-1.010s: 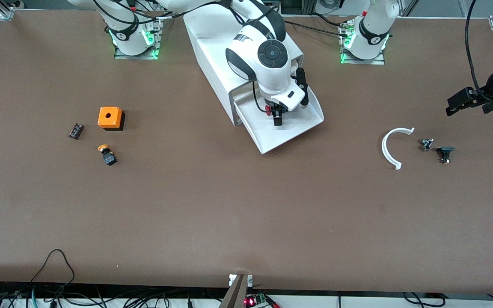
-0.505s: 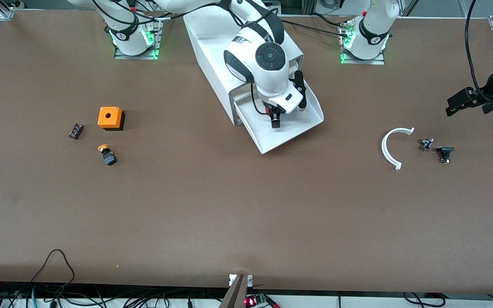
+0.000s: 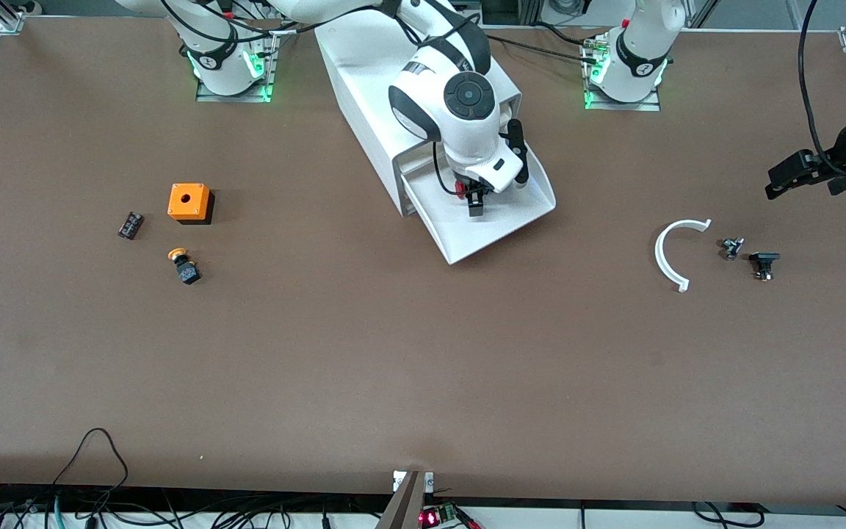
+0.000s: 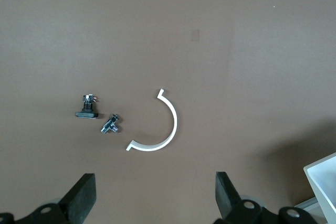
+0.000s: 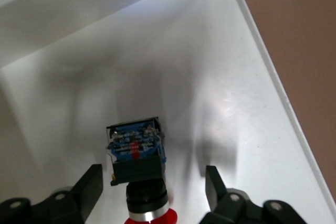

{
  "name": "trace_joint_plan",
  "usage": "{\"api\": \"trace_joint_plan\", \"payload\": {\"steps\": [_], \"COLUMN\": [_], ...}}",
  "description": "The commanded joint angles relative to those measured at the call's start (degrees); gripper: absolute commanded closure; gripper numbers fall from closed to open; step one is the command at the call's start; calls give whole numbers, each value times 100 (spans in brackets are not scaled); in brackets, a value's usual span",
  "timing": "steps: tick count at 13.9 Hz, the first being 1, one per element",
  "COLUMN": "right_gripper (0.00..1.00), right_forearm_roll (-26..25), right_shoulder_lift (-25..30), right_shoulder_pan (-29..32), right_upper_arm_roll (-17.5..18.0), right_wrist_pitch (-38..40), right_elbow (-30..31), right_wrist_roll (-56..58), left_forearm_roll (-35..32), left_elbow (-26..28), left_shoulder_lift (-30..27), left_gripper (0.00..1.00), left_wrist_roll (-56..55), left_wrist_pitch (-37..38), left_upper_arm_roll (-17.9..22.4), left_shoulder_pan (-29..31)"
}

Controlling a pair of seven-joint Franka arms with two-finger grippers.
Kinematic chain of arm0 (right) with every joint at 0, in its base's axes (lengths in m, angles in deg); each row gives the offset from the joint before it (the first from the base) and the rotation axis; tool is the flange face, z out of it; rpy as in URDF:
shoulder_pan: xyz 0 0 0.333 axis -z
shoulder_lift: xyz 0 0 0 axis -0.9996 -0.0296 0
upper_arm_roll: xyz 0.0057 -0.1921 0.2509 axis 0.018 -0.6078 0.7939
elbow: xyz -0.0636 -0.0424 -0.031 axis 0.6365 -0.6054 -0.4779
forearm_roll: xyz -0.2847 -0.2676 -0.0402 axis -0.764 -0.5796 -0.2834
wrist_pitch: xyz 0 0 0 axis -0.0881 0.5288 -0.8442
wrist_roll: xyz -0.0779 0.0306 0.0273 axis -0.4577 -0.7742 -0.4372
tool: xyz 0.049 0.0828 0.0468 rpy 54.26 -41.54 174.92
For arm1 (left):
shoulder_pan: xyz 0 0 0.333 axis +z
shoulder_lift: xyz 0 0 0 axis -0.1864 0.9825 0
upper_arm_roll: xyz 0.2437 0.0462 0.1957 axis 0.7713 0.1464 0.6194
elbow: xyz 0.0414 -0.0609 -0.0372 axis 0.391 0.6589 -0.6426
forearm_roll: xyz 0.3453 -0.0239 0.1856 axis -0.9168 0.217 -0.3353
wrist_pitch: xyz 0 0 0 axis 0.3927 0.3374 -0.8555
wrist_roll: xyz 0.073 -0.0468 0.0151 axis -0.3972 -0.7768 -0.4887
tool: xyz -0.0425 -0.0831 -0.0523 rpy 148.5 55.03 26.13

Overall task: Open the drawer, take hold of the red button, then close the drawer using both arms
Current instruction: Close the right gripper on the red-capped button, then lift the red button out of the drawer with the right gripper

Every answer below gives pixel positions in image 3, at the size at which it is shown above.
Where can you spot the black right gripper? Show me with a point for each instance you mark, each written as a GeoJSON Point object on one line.
{"type": "Point", "coordinates": [475, 197]}

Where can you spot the red push button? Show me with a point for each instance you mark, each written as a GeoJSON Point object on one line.
{"type": "Point", "coordinates": [460, 187]}

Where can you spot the white drawer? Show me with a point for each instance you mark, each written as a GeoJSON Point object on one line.
{"type": "Point", "coordinates": [511, 213]}

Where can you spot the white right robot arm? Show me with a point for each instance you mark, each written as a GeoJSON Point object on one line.
{"type": "Point", "coordinates": [460, 132]}

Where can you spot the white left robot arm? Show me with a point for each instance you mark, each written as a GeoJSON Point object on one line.
{"type": "Point", "coordinates": [640, 59]}

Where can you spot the white drawer cabinet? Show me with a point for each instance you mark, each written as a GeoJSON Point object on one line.
{"type": "Point", "coordinates": [364, 81]}

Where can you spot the orange push button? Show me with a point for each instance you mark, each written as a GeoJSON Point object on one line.
{"type": "Point", "coordinates": [186, 270]}

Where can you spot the small metal valve fitting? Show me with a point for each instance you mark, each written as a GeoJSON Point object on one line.
{"type": "Point", "coordinates": [731, 248]}

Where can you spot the orange box with hole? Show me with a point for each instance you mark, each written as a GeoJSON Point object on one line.
{"type": "Point", "coordinates": [188, 200]}

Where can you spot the circuit board with red light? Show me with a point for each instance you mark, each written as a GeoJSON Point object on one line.
{"type": "Point", "coordinates": [438, 516]}

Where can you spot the black switch component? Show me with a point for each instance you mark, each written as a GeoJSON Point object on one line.
{"type": "Point", "coordinates": [764, 258]}

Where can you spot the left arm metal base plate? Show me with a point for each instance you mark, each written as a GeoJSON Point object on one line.
{"type": "Point", "coordinates": [625, 104]}

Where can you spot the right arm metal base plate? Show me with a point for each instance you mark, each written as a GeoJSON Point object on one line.
{"type": "Point", "coordinates": [236, 97]}

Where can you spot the metal bracket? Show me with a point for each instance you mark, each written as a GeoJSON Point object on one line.
{"type": "Point", "coordinates": [405, 503]}

